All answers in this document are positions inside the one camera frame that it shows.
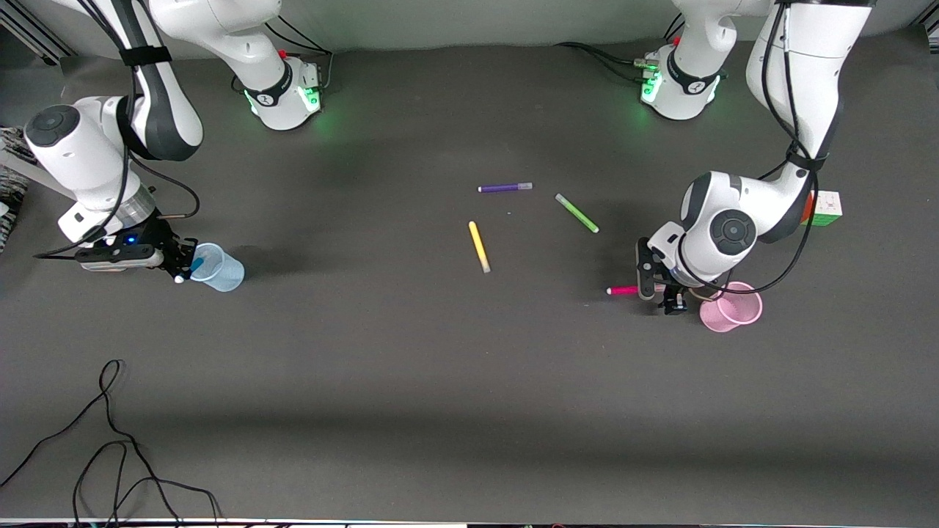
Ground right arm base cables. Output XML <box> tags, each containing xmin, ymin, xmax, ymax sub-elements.
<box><xmin>233</xmin><ymin>15</ymin><xmax>335</xmax><ymax>96</ymax></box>

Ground translucent blue cup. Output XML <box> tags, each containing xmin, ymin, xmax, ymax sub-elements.
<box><xmin>189</xmin><ymin>242</ymin><xmax>245</xmax><ymax>293</ymax></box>

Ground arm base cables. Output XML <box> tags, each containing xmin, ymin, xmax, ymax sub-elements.
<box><xmin>555</xmin><ymin>15</ymin><xmax>684</xmax><ymax>83</ymax></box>
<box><xmin>233</xmin><ymin>15</ymin><xmax>335</xmax><ymax>96</ymax></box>

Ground dark textured bundle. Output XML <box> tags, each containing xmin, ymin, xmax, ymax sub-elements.
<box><xmin>0</xmin><ymin>126</ymin><xmax>30</xmax><ymax>254</ymax></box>

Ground yellow marker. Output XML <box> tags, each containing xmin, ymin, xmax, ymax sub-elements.
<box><xmin>468</xmin><ymin>220</ymin><xmax>492</xmax><ymax>274</ymax></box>

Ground green marker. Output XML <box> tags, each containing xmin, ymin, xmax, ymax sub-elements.
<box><xmin>555</xmin><ymin>193</ymin><xmax>601</xmax><ymax>235</ymax></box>

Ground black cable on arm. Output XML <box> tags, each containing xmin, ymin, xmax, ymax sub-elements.
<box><xmin>33</xmin><ymin>0</ymin><xmax>200</xmax><ymax>259</ymax></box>
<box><xmin>679</xmin><ymin>0</ymin><xmax>822</xmax><ymax>301</ymax></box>

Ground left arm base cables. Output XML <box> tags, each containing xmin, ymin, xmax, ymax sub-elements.
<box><xmin>555</xmin><ymin>15</ymin><xmax>684</xmax><ymax>83</ymax></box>

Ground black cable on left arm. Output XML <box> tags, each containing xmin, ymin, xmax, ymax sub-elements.
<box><xmin>679</xmin><ymin>0</ymin><xmax>822</xmax><ymax>301</ymax></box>

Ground aluminium extrusion rail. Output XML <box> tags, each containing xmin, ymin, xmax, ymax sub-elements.
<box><xmin>0</xmin><ymin>0</ymin><xmax>74</xmax><ymax>67</ymax></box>

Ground Rubik's cube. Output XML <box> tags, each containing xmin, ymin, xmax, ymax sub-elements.
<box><xmin>802</xmin><ymin>190</ymin><xmax>844</xmax><ymax>227</ymax></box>

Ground black cable on table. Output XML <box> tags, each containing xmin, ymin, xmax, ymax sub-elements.
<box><xmin>0</xmin><ymin>359</ymin><xmax>221</xmax><ymax>526</ymax></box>

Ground pink mesh cup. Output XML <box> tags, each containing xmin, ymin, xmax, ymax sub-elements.
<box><xmin>699</xmin><ymin>281</ymin><xmax>764</xmax><ymax>333</ymax></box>

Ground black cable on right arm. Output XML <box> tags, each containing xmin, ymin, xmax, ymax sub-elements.
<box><xmin>33</xmin><ymin>0</ymin><xmax>200</xmax><ymax>259</ymax></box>

